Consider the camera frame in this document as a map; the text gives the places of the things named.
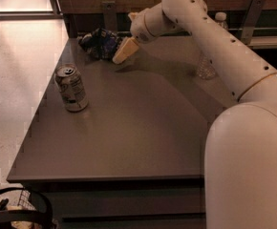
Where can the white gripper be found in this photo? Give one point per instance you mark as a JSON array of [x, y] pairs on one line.
[[138, 26]]

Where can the metal bracket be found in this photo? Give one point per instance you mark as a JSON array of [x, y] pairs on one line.
[[251, 18], [109, 10]]

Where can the left metal bracket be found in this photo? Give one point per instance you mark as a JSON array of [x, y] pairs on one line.
[[109, 10]]

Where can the right metal bracket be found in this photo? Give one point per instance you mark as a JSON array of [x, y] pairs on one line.
[[251, 18]]

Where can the silver soda can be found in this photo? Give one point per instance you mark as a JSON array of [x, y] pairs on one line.
[[70, 85]]

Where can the grey drawer cabinet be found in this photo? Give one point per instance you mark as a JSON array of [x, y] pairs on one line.
[[122, 203]]

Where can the clear plastic water bottle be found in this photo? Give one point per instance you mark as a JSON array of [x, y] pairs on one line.
[[205, 71]]

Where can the crumpled blue chip bag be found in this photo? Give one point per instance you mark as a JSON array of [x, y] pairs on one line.
[[100, 44]]

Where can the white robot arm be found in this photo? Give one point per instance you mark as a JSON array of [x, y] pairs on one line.
[[240, 160]]

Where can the black wire basket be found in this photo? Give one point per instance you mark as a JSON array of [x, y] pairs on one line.
[[23, 208]]

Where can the metal wall rail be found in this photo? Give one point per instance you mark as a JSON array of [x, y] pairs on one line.
[[237, 32]]

